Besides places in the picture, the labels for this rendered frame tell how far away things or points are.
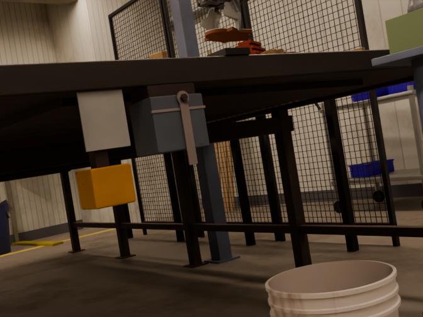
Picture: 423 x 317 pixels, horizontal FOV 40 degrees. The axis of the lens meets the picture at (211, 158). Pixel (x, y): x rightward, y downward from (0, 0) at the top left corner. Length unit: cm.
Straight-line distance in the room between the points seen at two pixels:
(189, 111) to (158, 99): 8
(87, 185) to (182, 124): 25
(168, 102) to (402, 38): 65
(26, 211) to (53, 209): 34
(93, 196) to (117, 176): 6
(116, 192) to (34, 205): 629
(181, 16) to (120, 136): 263
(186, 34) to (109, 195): 269
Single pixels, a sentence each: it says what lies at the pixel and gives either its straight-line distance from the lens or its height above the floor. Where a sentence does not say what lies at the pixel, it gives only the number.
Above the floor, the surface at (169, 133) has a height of 75.
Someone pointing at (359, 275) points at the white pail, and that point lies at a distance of 152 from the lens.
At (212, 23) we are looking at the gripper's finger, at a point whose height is 107.
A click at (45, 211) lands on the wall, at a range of 751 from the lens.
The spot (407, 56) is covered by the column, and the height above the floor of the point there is 85.
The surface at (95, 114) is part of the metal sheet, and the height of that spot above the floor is 81.
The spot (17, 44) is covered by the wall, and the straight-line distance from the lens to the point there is 769.
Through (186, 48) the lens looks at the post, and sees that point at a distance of 375.
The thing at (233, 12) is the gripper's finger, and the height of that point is 107.
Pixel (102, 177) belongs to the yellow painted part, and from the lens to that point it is 116.
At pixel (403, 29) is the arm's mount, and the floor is 93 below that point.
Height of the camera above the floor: 69
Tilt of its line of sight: level
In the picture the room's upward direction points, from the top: 9 degrees counter-clockwise
